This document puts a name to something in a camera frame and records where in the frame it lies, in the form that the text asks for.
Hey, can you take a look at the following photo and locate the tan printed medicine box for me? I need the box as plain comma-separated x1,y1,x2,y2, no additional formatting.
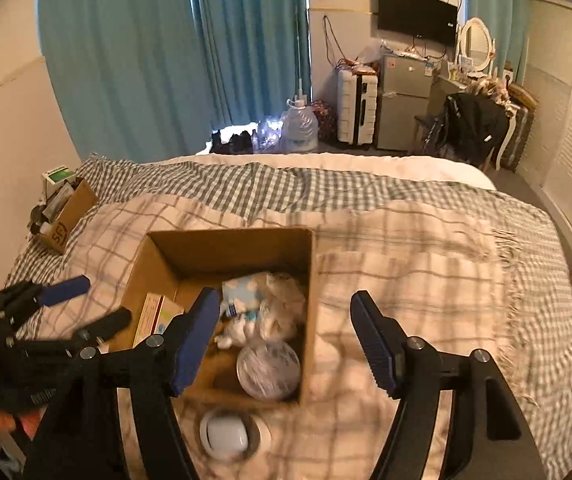
132,292,184,347

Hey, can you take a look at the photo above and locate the white plush toy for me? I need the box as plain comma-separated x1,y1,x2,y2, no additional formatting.
214,310,262,350

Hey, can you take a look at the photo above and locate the blue tissue pack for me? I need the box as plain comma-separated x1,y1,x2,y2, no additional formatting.
220,272,271,318

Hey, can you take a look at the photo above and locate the white earbud case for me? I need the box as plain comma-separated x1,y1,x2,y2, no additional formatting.
198,408,272,463

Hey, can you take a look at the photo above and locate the round clear lidded container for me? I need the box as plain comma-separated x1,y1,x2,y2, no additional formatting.
236,341,301,401

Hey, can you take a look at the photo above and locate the clear plastic bag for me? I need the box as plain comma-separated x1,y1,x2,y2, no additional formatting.
258,272,307,341

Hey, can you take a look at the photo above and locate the green gingham bed sheet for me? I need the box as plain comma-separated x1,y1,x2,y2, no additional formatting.
9,156,572,479

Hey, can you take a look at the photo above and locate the small cardboard box with items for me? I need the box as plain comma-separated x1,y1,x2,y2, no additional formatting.
28,166,97,254

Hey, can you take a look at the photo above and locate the large open cardboard box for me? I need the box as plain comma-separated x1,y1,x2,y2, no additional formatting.
109,228,316,410

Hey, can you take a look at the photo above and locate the beige plaid blanket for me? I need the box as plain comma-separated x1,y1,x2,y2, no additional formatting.
24,194,545,479

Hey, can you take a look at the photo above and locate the teal window curtain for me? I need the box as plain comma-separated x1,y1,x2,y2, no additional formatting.
36,0,311,162

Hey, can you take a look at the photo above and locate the large clear water jug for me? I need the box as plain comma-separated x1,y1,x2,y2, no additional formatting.
282,99,318,153

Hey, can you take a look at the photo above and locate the white louvered wardrobe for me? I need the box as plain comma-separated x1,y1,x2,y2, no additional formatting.
517,0,572,250

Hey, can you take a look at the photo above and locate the chair with black jacket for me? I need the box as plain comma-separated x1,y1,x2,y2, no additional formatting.
411,92,510,170

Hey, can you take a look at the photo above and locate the white suitcase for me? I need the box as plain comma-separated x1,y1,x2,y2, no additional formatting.
337,65,378,146

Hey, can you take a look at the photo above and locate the grey mini fridge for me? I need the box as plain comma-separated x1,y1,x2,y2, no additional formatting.
376,55,432,152

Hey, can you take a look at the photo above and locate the white oval vanity mirror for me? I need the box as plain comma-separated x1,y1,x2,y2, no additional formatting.
456,18,495,74

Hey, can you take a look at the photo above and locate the teal corner curtain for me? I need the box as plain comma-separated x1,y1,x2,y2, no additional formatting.
467,0,530,84

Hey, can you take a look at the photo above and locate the black wall television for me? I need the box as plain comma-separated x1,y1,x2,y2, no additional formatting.
377,0,458,47

